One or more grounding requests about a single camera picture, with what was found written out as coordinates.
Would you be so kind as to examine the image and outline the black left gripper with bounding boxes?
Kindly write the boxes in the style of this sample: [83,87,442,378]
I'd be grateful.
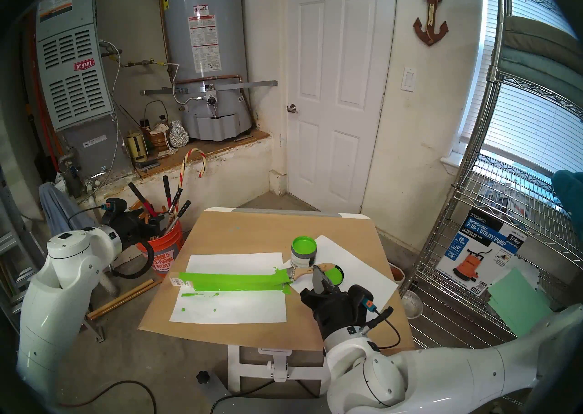
[102,198,167,248]

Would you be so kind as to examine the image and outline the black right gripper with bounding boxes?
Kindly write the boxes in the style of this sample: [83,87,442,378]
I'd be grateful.
[300,266,376,342]

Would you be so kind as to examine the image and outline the wooden handle paint brush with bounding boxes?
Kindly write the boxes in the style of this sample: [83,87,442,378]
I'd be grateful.
[272,263,334,287]

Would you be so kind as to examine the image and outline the black paint can lid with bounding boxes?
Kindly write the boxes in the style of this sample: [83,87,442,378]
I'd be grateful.
[324,263,345,288]

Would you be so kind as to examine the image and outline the open green paint can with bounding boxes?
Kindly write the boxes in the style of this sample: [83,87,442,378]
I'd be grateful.
[291,236,318,273]

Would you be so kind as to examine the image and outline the orange plastic bucket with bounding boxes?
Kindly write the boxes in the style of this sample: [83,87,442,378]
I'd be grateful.
[137,221,184,278]

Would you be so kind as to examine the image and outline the white paper sheet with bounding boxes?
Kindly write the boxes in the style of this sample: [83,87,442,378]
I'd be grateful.
[169,252,287,325]
[282,234,399,313]

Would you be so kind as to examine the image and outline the wooden sticks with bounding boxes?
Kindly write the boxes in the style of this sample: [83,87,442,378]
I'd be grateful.
[87,279,163,321]

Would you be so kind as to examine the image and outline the striped candy cane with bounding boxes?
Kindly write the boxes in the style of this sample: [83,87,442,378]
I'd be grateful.
[179,148,207,189]

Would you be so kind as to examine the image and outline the brown kraft paper cover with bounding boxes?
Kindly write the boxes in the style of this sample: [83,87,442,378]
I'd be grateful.
[138,210,415,353]

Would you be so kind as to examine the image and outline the yellow jug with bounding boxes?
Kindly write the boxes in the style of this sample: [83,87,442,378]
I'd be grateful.
[125,132,148,163]

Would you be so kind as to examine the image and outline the wood topped heater ledge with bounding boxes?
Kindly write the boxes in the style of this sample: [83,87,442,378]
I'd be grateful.
[134,130,271,179]

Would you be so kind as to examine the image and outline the green painted wood plank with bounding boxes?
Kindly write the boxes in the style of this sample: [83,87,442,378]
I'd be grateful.
[169,271,292,294]

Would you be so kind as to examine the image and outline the foil wrapped object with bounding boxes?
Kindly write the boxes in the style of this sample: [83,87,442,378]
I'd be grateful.
[169,120,189,148]

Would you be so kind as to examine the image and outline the metal bowl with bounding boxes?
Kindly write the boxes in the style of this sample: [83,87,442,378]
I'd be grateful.
[401,290,424,320]

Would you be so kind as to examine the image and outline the blue cloth towel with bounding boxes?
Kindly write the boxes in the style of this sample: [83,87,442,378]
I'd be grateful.
[39,182,94,238]

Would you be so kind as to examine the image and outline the metal ladder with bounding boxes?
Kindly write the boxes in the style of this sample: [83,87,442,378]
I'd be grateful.
[0,167,51,327]

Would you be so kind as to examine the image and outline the utility pump box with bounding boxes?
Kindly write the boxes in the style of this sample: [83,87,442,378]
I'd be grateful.
[436,208,528,298]

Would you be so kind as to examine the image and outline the gray bryant furnace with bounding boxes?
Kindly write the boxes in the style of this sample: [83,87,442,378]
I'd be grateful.
[34,0,133,177]

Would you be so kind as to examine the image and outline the gray water heater tank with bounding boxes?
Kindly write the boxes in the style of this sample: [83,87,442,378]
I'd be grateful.
[157,0,254,141]

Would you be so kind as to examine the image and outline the white panel door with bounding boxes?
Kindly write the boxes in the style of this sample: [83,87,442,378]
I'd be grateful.
[286,0,399,214]

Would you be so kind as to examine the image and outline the light green paper sheet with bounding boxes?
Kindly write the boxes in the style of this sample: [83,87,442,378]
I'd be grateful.
[487,267,553,338]

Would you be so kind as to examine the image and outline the white window blinds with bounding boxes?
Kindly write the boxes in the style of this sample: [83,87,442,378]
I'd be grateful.
[460,0,583,177]

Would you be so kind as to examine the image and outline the teal fabric item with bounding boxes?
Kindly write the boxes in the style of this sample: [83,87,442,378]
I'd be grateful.
[550,169,583,228]

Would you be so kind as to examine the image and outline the teal gray cushion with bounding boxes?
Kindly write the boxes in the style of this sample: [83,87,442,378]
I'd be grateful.
[494,49,583,120]

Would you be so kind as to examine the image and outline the dark green cushion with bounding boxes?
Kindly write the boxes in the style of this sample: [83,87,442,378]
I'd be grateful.
[503,16,583,66]

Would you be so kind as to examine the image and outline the black handled tool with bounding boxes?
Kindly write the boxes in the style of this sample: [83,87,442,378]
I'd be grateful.
[169,188,192,232]

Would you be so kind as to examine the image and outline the red handled cutter tool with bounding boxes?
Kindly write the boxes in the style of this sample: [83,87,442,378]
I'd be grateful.
[128,175,174,219]

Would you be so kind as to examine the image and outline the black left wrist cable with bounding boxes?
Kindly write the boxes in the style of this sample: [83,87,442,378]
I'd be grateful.
[108,239,156,280]

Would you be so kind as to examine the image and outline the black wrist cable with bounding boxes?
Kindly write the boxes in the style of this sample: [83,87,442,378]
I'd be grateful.
[108,239,156,280]
[364,306,402,350]

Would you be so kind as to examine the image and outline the wicker basket with handle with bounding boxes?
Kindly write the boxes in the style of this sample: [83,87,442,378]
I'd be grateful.
[143,100,170,152]

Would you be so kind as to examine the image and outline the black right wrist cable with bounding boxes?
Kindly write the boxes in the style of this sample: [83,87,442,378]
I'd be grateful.
[364,306,402,350]

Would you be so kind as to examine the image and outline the dark floor cable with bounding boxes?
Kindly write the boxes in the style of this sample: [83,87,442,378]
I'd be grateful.
[57,379,158,414]

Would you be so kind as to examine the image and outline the chrome wire shelf rack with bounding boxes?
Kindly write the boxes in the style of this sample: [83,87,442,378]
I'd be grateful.
[403,0,583,405]

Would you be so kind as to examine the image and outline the rusty anchor wall decoration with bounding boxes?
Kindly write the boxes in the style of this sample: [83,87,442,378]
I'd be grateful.
[414,0,449,47]

